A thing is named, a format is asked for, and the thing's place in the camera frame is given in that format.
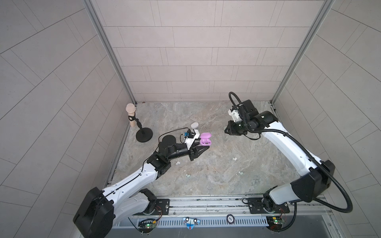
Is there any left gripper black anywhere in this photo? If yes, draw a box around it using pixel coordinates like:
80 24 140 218
165 138 208 163

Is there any pink earbud charging case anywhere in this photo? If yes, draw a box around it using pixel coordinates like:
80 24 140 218
199 132 212 146

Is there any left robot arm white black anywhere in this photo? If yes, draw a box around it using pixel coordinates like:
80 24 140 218
73 132 211 238

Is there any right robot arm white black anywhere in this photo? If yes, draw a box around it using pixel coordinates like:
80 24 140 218
225 100 331 213

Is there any white earbud charging case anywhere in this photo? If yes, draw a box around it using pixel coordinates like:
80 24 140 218
191 122 199 130

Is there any beige microphone on black stand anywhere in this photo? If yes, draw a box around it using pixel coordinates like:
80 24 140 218
126 103 153 143

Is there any blue white small device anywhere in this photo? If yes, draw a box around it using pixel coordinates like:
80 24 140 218
183 217 200 230

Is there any round black sticker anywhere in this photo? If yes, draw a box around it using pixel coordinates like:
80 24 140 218
226 214 235 225

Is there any left green circuit board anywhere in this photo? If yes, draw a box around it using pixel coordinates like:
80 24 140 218
138 219 158 234

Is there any green circuit board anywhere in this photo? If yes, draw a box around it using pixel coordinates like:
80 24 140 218
266 216 284 231
138 219 158 234

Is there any right green circuit board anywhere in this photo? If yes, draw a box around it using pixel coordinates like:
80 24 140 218
266 216 284 231

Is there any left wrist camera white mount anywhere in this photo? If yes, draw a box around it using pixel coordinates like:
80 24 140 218
184 129 200 150

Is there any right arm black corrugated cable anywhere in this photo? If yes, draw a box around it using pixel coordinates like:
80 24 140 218
228 91 353 214

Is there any aluminium rail frame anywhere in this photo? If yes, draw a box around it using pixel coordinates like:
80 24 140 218
83 194 332 220

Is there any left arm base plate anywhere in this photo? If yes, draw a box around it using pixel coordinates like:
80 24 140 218
134 199 170 216

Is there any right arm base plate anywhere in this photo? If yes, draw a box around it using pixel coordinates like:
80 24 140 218
243 197 290 214

